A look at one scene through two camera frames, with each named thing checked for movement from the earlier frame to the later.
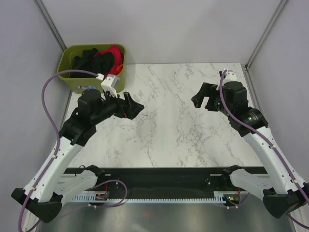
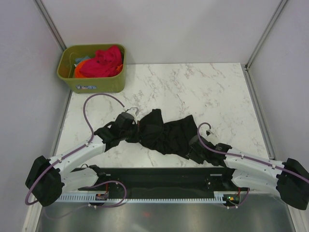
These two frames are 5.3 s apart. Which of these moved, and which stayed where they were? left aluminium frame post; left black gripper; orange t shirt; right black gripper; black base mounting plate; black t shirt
Moved: orange t shirt; black t shirt; right black gripper; left black gripper
Stayed: black base mounting plate; left aluminium frame post
